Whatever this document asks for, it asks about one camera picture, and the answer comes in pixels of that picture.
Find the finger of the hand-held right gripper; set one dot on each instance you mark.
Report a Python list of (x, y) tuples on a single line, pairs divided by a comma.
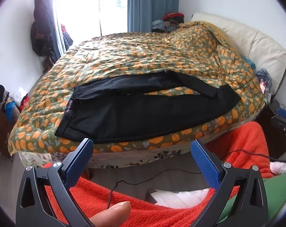
[(284, 114)]

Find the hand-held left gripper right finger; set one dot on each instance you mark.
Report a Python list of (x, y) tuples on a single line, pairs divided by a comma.
[(205, 163)]

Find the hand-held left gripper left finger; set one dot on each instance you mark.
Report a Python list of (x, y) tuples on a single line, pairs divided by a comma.
[(75, 165)]

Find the black pants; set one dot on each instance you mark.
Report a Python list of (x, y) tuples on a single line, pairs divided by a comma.
[(133, 113)]

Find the person's left hand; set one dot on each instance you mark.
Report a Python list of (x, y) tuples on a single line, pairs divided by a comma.
[(112, 214)]

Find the dark nightstand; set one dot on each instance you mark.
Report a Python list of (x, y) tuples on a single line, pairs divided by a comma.
[(268, 127)]

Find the phone with lit screen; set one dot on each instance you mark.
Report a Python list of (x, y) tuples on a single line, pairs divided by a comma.
[(263, 85)]

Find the white ribbed foam pad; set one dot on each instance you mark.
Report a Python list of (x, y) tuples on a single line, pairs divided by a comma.
[(178, 197)]

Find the blue patterned cloth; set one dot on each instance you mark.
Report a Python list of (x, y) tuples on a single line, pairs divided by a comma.
[(264, 75)]

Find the leaf print bed sheet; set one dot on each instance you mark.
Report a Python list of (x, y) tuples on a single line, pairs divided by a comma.
[(133, 157)]

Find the person's green garment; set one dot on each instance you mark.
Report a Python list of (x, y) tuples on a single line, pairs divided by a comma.
[(275, 189)]

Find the person's red fleece garment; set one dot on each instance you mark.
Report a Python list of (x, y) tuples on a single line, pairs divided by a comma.
[(157, 214)]

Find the cream padded headboard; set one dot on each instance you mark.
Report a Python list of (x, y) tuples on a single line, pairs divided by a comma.
[(251, 40)]

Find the brown wooden dresser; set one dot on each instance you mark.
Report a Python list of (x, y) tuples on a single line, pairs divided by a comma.
[(1, 132)]

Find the heap of colourful clothes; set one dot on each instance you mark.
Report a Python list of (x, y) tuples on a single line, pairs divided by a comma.
[(9, 101)]

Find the orange print green quilt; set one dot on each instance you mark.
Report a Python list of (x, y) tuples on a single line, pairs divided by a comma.
[(145, 52)]

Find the dark hanging clothes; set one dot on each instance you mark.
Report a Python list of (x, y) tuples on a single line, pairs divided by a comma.
[(41, 35)]

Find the pile of clothes with red top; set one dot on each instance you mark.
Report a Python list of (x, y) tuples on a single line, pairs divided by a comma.
[(169, 22)]

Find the bright window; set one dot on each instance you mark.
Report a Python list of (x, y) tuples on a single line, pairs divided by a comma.
[(86, 7)]

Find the blue curtain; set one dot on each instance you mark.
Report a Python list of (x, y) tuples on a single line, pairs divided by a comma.
[(152, 2)]

